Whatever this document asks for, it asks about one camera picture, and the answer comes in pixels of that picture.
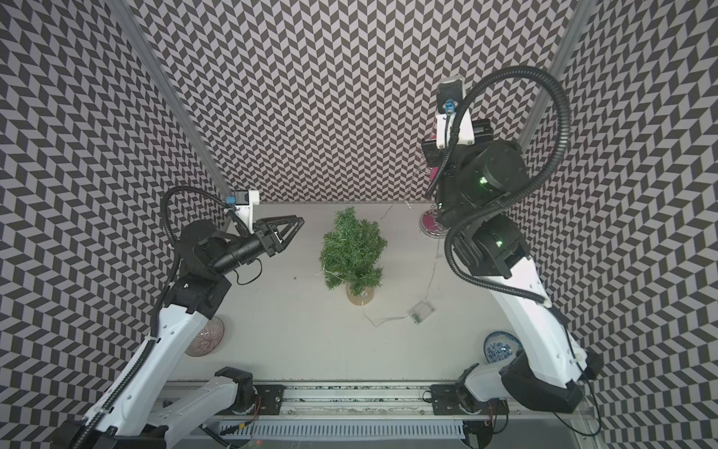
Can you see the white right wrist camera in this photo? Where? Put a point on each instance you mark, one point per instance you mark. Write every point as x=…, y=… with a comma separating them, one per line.
x=450, y=93

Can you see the aluminium corner post right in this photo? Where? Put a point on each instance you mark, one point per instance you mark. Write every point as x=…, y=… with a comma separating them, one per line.
x=565, y=50

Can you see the pink glass plate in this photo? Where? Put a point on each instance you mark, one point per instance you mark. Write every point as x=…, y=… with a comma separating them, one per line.
x=208, y=339

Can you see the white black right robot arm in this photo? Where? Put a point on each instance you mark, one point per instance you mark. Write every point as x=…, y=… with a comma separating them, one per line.
x=543, y=375

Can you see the clear battery box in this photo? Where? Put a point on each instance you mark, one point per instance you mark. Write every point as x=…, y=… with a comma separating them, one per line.
x=421, y=311

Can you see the pink wine glass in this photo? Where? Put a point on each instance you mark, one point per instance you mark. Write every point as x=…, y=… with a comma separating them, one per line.
x=432, y=182

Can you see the aluminium corner post left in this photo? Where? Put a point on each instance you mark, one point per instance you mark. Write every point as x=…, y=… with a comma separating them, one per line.
x=126, y=20

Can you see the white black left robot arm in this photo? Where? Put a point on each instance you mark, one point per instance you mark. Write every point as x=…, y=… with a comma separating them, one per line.
x=124, y=417

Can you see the small green christmas tree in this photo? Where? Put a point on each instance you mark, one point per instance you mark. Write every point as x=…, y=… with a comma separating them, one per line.
x=350, y=256

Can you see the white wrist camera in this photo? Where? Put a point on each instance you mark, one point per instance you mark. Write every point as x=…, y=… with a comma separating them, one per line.
x=239, y=205
x=450, y=93

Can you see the aluminium corner post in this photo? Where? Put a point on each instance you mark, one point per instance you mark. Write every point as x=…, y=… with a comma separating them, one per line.
x=126, y=20
x=565, y=50

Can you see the blue white patterned plate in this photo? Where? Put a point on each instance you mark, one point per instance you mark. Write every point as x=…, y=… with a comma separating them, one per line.
x=501, y=345

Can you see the clear wire string light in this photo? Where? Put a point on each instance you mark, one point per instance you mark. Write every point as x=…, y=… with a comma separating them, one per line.
x=409, y=264

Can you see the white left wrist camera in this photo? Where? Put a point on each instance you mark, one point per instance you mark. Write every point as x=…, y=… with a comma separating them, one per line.
x=239, y=205

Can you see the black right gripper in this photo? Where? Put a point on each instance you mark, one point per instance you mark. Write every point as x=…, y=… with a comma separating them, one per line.
x=484, y=132

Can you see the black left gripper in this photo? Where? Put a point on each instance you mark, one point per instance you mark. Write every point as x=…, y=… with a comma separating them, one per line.
x=275, y=243

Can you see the aluminium front rail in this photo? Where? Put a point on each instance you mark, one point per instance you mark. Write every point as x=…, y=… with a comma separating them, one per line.
x=374, y=400

